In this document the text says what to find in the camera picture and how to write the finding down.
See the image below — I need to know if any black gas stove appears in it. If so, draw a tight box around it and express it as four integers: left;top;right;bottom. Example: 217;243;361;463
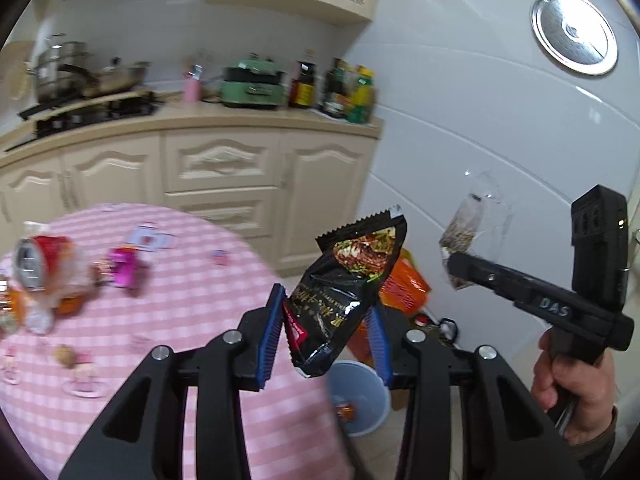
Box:
19;91;164;139

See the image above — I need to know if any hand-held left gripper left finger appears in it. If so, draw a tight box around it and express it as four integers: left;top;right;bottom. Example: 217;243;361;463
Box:
59;284;288;480

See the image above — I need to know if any cream kitchen base cabinet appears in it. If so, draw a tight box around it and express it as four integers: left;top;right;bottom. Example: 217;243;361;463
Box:
0;110;384;277

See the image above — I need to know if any red drink can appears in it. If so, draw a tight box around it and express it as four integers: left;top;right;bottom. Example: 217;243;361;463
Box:
12;237;76;292

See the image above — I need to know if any blue plastic bin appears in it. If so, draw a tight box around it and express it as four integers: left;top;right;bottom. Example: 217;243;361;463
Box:
327;360;392;437

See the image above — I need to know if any magenta foil wrapper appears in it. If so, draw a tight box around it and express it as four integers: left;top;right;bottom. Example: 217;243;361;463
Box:
107;247;151;289

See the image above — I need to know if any round metal wall cover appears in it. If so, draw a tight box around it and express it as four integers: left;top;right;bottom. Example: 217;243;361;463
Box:
531;0;619;76

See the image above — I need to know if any person's right hand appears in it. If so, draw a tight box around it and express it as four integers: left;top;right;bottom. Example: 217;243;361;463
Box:
531;332;618;437

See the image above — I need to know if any green electric cooker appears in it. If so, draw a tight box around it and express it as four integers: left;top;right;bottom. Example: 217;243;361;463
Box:
220;62;289;110

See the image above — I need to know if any group of sauce bottles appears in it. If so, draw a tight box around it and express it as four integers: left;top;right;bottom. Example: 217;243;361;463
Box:
322;58;354;119

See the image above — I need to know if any dark sauce bottle red label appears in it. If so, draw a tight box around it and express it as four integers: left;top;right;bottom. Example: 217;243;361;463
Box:
289;60;321;110

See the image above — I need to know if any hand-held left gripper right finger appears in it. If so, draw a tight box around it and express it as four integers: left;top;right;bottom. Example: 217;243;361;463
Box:
365;305;586;480

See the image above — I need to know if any pink utensil holder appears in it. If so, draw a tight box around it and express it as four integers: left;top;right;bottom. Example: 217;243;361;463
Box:
182;65;206;104

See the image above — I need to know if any black snack wrapper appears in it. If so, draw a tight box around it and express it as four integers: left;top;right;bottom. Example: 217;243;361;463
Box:
282;205;408;378

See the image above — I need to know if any pale pink wrapper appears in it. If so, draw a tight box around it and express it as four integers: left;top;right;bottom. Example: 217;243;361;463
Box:
62;362;109;399

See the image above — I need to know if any clear plastic wrapper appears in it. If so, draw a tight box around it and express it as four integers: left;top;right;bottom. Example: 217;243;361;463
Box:
439;170;516;291

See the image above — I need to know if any person's right forearm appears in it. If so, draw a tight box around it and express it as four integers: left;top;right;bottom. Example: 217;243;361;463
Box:
565;405;640;480

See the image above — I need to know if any steel frying pan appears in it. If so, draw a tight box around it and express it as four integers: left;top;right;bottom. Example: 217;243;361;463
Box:
82;60;151;97

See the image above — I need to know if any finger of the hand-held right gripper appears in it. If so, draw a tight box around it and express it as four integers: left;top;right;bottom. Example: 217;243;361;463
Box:
446;251;524;306

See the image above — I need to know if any row of condiment bottles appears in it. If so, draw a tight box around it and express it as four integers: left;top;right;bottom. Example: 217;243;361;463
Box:
345;66;376;125

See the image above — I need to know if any white and red paper card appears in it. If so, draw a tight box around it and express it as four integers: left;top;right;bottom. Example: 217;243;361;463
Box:
127;225;174;252

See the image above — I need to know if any clear plastic bag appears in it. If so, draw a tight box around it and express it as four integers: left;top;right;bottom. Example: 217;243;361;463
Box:
20;245;97;336

